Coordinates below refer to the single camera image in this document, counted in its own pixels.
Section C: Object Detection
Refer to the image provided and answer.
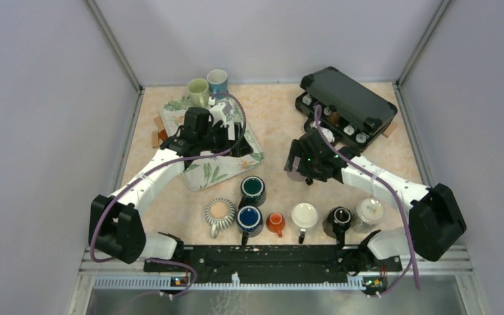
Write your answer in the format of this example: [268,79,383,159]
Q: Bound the light green mug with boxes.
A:
[187,78,210,108]

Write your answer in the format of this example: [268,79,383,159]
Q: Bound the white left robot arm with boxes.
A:
[89,107,251,271]

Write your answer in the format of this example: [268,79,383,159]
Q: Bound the light blue mug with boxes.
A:
[206,70,228,99]

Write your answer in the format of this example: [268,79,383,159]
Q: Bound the wooden blocks beside tray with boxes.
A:
[152,116,169,149]

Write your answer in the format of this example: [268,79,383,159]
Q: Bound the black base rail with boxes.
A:
[143,244,402,284]

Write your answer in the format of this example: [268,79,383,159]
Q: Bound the lilac purple mug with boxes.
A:
[285,156,306,182]

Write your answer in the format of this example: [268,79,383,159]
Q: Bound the black poker chip case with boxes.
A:
[295,66,398,153]

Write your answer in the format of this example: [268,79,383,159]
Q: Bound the navy blue mug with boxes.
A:
[236,205,264,246]

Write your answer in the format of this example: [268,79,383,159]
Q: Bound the white ribbed mug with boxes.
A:
[291,202,319,244]

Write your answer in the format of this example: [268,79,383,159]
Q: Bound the dark green mug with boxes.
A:
[238,176,266,209]

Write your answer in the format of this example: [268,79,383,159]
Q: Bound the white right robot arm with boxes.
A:
[284,129,467,270]

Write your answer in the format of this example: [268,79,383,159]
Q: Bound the white floral tray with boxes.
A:
[159,96,264,191]

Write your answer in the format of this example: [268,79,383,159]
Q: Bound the clear floral glass jar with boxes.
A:
[352,198,386,234]

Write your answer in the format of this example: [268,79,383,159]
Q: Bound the black mug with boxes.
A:
[322,206,352,249]

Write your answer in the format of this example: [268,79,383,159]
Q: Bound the wooden block behind case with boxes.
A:
[382,121,398,138]

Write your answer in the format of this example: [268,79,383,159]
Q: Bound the small orange mug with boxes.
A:
[266,213,285,238]

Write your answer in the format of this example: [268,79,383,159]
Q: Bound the striped grey white mug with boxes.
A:
[204,198,236,239]

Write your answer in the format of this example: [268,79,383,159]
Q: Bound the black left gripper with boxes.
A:
[198,121,253,158]

